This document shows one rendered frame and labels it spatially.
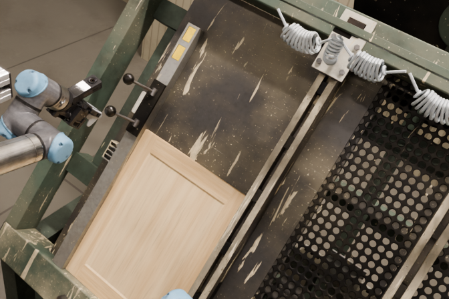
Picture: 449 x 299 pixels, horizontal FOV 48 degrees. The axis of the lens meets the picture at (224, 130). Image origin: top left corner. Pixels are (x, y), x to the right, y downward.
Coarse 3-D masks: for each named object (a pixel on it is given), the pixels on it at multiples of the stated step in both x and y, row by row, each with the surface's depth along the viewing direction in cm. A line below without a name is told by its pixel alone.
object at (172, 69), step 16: (192, 48) 169; (176, 64) 168; (160, 80) 169; (160, 96) 168; (144, 128) 170; (128, 144) 170; (112, 160) 172; (112, 176) 171; (96, 192) 172; (96, 208) 172; (80, 224) 173; (64, 240) 174; (80, 240) 174; (64, 256) 174
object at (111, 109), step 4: (108, 108) 161; (112, 108) 161; (104, 112) 162; (108, 112) 161; (112, 112) 161; (116, 112) 164; (108, 116) 162; (112, 116) 163; (120, 116) 165; (124, 116) 166; (128, 120) 167; (132, 120) 168; (136, 120) 168; (132, 124) 168; (136, 124) 168
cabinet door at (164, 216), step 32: (128, 160) 172; (160, 160) 168; (192, 160) 164; (128, 192) 171; (160, 192) 166; (192, 192) 162; (224, 192) 158; (96, 224) 173; (128, 224) 169; (160, 224) 165; (192, 224) 161; (224, 224) 157; (96, 256) 172; (128, 256) 167; (160, 256) 163; (192, 256) 159; (96, 288) 170; (128, 288) 166; (160, 288) 162
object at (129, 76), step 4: (124, 76) 160; (128, 76) 160; (132, 76) 161; (124, 80) 160; (128, 80) 160; (132, 80) 161; (128, 84) 161; (136, 84) 164; (140, 84) 164; (144, 88) 166; (148, 88) 166; (152, 88) 168; (152, 92) 167; (156, 92) 168
